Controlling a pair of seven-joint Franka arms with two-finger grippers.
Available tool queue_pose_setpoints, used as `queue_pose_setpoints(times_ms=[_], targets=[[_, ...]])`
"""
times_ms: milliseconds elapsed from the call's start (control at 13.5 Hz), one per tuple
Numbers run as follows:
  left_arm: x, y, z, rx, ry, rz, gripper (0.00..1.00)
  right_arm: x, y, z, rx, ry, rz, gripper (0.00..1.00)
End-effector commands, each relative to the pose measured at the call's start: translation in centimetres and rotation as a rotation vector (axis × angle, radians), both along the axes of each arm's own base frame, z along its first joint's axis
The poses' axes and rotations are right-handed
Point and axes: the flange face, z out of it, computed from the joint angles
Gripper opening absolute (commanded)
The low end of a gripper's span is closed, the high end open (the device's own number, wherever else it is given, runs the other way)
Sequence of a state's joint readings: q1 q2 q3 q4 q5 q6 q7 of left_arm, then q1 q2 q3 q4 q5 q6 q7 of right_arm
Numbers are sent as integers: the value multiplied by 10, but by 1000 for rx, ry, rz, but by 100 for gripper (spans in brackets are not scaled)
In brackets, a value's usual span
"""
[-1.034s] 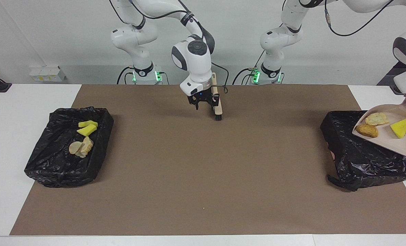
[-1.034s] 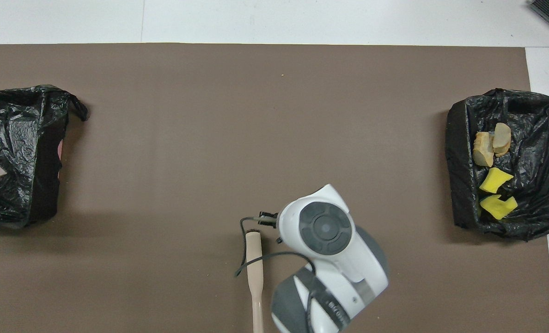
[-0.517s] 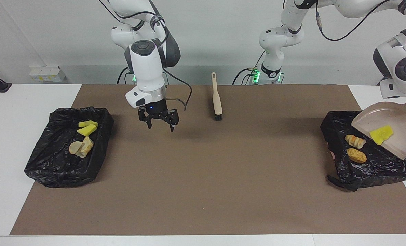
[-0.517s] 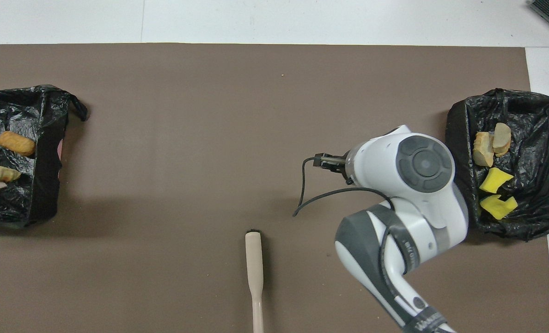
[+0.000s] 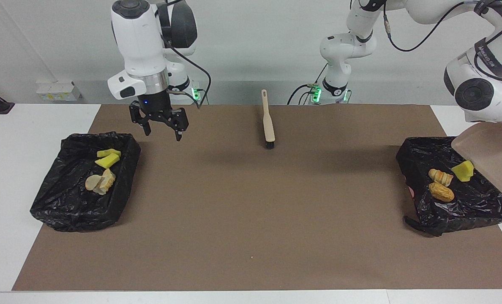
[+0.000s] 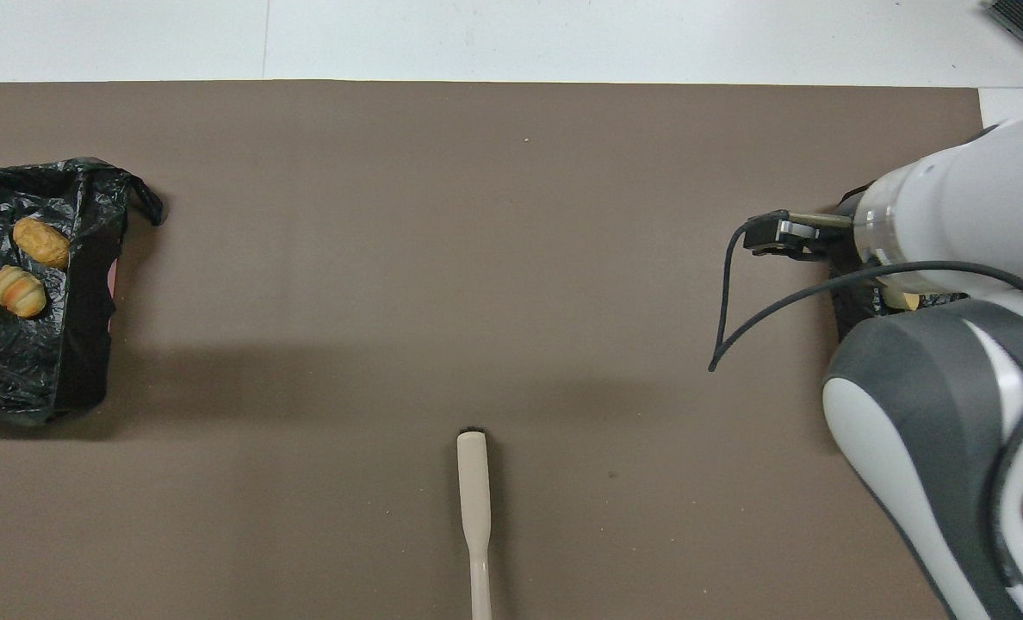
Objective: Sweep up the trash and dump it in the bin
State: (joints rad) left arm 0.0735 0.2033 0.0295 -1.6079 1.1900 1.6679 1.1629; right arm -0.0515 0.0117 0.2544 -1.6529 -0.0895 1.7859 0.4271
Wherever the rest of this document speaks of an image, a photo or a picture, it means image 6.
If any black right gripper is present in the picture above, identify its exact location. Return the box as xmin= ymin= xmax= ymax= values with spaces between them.
xmin=743 ymin=209 xmax=859 ymax=262

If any black bag lined bin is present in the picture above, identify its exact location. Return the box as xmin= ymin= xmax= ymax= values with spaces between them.
xmin=0 ymin=158 xmax=165 ymax=425
xmin=828 ymin=183 xmax=970 ymax=344

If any brown table mat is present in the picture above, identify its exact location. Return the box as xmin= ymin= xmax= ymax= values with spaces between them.
xmin=0 ymin=80 xmax=1023 ymax=620

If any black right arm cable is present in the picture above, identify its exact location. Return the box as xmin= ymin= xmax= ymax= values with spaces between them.
xmin=707 ymin=215 xmax=1023 ymax=604

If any brown oval cork lump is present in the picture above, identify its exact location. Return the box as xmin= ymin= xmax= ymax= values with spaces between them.
xmin=13 ymin=217 xmax=71 ymax=271

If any pale rounded foam chunk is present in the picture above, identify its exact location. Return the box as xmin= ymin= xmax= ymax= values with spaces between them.
xmin=0 ymin=265 xmax=48 ymax=319

